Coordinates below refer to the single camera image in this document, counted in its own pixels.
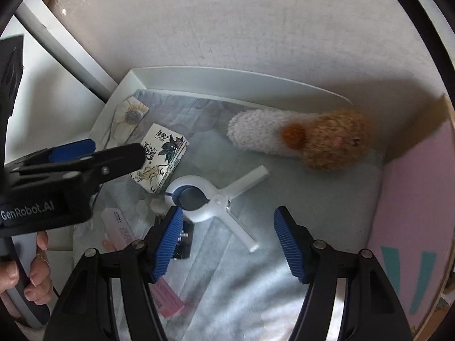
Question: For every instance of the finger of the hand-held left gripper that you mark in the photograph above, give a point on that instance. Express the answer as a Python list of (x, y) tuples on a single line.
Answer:
[(71, 150), (113, 165)]

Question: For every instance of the flat pink packet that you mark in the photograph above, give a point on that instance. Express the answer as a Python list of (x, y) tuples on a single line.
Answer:
[(167, 298)]

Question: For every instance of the small black object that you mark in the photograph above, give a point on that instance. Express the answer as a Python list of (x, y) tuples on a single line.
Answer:
[(183, 247)]

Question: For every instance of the white tray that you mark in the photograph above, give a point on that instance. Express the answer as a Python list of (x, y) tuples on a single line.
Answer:
[(213, 81)]

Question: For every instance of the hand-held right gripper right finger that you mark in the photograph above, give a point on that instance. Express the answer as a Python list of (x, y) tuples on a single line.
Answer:
[(289, 245)]

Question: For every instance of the person's left hand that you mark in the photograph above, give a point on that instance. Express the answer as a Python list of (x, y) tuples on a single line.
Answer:
[(41, 279)]

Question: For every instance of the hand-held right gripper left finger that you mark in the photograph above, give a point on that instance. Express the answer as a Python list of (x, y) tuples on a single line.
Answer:
[(167, 245)]

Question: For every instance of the printed pocket tissue packet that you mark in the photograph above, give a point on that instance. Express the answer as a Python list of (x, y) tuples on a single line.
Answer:
[(167, 160)]

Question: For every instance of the brown and white plush toy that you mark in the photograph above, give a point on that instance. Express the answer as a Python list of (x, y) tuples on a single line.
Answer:
[(312, 138)]

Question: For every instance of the white plastic clip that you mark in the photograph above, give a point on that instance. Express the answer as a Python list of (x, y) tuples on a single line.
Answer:
[(209, 202)]

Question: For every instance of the pink teal cardboard box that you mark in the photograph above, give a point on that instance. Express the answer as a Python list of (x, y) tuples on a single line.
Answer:
[(408, 220)]

